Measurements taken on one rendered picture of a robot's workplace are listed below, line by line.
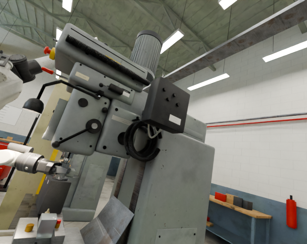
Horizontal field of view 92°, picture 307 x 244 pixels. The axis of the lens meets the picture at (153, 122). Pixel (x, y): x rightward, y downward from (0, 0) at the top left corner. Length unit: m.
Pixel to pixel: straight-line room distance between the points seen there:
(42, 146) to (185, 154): 2.10
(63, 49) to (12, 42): 10.38
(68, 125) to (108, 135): 0.19
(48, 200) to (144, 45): 1.13
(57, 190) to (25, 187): 1.53
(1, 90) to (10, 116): 8.97
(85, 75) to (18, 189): 2.11
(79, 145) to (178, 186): 0.57
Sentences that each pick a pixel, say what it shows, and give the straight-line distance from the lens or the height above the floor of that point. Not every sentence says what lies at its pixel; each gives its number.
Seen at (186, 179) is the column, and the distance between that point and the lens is 0.96.
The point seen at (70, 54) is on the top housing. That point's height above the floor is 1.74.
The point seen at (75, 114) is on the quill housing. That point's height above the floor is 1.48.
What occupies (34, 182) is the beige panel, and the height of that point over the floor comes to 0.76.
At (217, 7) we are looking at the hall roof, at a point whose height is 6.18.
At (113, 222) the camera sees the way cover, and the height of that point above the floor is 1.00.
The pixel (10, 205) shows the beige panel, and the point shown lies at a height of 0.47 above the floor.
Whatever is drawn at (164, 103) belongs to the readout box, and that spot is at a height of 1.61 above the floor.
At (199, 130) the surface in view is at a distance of 1.22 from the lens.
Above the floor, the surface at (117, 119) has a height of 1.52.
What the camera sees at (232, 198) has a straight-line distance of 4.31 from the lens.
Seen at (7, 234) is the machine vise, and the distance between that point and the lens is 0.84.
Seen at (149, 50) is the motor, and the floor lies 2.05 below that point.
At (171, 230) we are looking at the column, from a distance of 0.97.
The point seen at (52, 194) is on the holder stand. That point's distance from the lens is 1.17.
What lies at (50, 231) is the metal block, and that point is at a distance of 0.77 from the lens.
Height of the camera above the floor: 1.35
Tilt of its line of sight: 15 degrees up
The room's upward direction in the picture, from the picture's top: 14 degrees clockwise
